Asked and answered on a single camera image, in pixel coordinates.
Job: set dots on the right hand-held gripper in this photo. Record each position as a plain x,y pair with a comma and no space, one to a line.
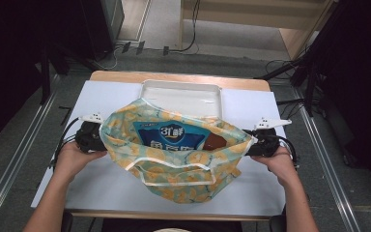
267,143

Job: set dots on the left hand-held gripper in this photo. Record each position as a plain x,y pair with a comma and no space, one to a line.
88,138

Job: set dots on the brown biscuit box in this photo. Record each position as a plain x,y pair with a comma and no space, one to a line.
215,142

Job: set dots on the blue snack packet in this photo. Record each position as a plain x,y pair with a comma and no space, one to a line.
170,135

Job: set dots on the lemon print fabric bag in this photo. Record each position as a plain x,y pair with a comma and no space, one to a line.
174,177

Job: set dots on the white plastic tray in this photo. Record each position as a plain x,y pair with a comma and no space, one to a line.
183,96

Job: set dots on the person's right hand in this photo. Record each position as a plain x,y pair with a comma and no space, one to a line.
281,166

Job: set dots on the person's left hand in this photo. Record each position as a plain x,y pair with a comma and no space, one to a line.
69,161

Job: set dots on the white table sheet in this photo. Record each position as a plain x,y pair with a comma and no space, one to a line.
109,190

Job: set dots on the black metal stand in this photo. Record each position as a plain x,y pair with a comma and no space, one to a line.
309,87

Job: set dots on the black curtain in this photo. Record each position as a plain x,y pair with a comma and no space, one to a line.
360,80
9,64

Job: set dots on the dark cabinet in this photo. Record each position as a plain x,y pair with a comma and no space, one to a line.
109,22

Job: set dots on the wooden shelf unit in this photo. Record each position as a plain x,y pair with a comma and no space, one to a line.
254,14

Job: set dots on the metal floor rail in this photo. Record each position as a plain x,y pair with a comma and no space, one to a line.
13,162
328,167

